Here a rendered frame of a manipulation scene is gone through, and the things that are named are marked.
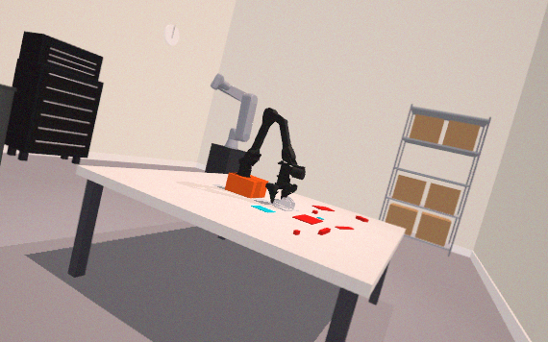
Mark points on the teal flat plate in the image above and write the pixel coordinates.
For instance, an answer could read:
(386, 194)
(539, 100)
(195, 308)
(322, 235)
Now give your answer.
(263, 209)

